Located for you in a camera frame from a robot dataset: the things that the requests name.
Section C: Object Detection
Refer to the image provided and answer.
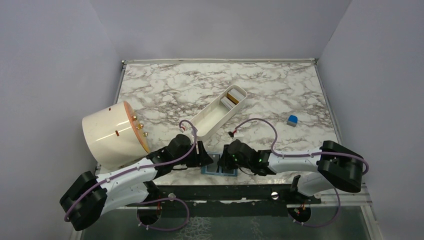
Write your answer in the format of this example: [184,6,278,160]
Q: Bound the black front mounting rail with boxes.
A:
[136,184,321,220]

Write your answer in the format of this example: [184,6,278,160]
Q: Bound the white cards stack in tray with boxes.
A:
[220,88,245,110]

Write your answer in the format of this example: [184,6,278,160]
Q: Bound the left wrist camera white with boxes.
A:
[180,127,197,143]

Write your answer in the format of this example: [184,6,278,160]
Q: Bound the cream cylindrical container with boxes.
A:
[82,101,151,171]

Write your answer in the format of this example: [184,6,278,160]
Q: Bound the blue leather card holder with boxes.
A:
[200,152,238,177]

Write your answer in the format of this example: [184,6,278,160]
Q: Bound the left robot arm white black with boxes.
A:
[59,134,214,231]

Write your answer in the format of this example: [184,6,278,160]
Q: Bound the gold credit card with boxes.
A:
[226,92,240,105]

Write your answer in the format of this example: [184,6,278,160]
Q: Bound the grey card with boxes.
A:
[204,152,221,175]

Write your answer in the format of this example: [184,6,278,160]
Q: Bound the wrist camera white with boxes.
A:
[180,127,197,143]
[227,129,244,138]

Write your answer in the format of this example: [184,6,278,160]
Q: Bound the white oblong plastic tray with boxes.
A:
[190,85,248,141]

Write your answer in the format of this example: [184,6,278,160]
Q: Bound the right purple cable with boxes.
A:
[231,118,370,176]

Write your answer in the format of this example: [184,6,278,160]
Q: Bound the purple cable loop below rail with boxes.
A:
[136,198,190,232]

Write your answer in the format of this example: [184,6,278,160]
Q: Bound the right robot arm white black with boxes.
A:
[218,140,369,204]

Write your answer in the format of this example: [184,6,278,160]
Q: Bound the small blue grey block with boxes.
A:
[286,115,298,127]

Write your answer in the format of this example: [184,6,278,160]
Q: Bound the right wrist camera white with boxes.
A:
[227,129,244,138]

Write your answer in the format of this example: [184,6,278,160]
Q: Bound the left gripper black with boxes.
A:
[173,141,213,168]

